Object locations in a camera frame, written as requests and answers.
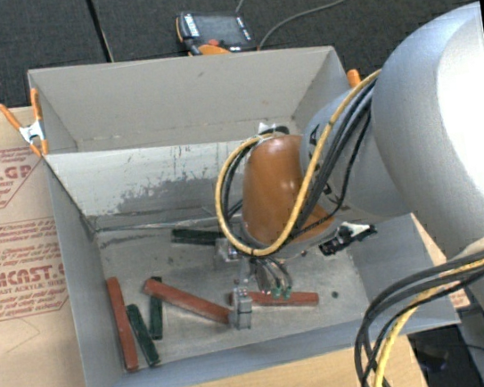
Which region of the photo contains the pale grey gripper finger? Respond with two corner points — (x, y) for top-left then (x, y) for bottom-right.
(224, 287), (248, 332)
(237, 287), (258, 330)

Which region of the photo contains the red-brown flat block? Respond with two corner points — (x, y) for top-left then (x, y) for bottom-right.
(104, 275), (142, 374)
(227, 279), (322, 320)
(140, 266), (236, 337)

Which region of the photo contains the dark green flat block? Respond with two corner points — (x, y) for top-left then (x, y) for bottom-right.
(140, 274), (173, 342)
(124, 300), (162, 370)
(169, 220), (229, 253)

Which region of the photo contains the grey metal bin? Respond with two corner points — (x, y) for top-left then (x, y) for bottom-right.
(27, 12), (466, 387)

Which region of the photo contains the black cylinder on white bracket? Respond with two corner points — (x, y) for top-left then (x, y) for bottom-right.
(316, 217), (380, 259)

